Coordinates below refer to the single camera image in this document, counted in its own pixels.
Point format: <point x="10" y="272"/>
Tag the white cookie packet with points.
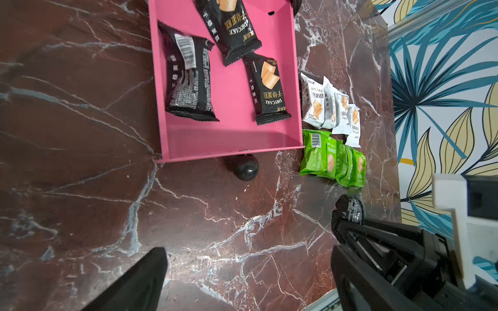
<point x="330" y="114"/>
<point x="353" y="138"/>
<point x="342" y="122"/>
<point x="312" y="93"/>

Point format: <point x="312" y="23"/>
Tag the aluminium right corner post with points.
<point x="423" y="17"/>

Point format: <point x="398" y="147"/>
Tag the green cookie packet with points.
<point x="320" y="154"/>
<point x="341" y="162"/>
<point x="350" y="165"/>
<point x="358" y="173"/>

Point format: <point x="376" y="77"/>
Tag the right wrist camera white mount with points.
<point x="472" y="203"/>

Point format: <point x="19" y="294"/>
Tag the black cookie packet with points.
<point x="231" y="28"/>
<point x="351" y="209"/>
<point x="266" y="89"/>
<point x="188" y="73"/>

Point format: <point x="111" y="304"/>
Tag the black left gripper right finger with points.
<point x="361" y="288"/>

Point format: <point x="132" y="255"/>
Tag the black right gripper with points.
<point x="421" y="265"/>

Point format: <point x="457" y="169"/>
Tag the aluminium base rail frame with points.
<point x="328" y="302"/>

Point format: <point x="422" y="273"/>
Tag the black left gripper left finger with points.
<point x="139" y="288"/>

